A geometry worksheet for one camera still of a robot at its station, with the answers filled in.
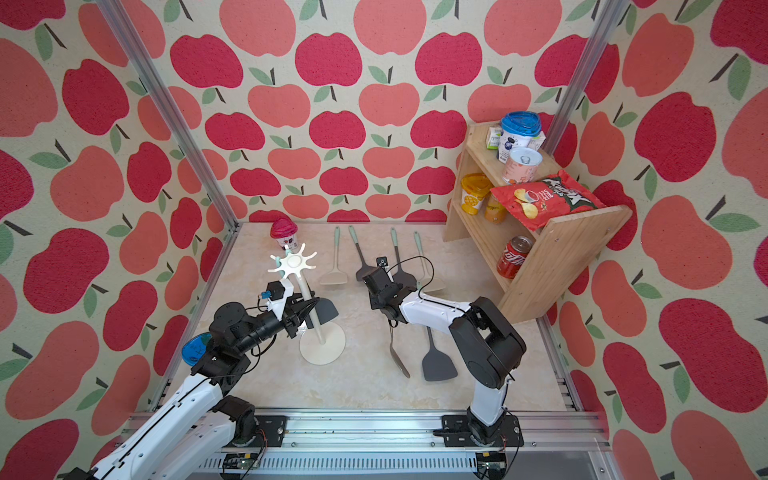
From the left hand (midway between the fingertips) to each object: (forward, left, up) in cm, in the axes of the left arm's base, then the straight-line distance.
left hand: (316, 302), depth 71 cm
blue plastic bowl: (-5, +34, -14) cm, 37 cm away
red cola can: (+9, -48, +7) cm, 50 cm away
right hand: (+14, -17, -17) cm, 28 cm away
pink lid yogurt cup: (+39, +20, -14) cm, 46 cm away
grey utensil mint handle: (+4, -1, -11) cm, 11 cm away
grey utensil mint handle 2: (+28, -10, -24) cm, 38 cm away
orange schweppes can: (+30, -50, +3) cm, 59 cm away
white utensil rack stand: (-2, +4, -25) cm, 25 cm away
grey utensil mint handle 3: (+25, -24, -25) cm, 42 cm away
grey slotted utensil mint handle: (-7, -32, -23) cm, 40 cm away
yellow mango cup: (+35, -44, +8) cm, 57 cm away
